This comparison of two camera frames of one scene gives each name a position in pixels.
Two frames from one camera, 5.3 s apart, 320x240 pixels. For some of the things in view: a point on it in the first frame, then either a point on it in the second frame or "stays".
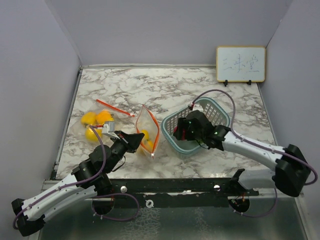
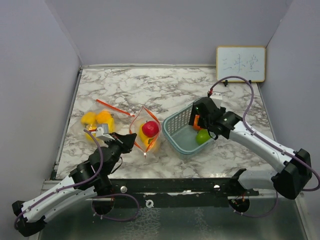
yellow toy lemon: [103, 116] stays
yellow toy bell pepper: [88, 117] stays
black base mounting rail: [172, 192] stays
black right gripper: [183, 124] -> [192, 116]
